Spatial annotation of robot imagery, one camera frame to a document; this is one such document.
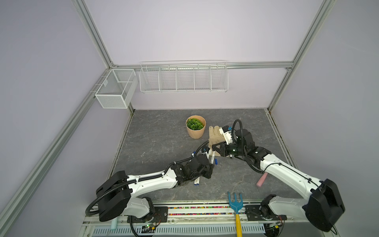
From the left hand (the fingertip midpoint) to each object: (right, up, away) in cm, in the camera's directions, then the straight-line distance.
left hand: (213, 168), depth 78 cm
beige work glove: (+4, +14, +24) cm, 28 cm away
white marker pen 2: (+8, +8, -6) cm, 13 cm away
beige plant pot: (-7, +17, +19) cm, 27 cm away
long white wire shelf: (-17, +56, +22) cm, 62 cm away
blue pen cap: (+4, 0, +14) cm, 15 cm away
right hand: (0, +11, +1) cm, 11 cm away
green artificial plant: (-10, +23, +18) cm, 32 cm away
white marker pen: (0, +6, 0) cm, 6 cm away
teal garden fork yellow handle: (+12, -19, -2) cm, 23 cm away
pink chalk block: (+28, -9, +5) cm, 29 cm away
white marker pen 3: (-9, -10, +6) cm, 14 cm away
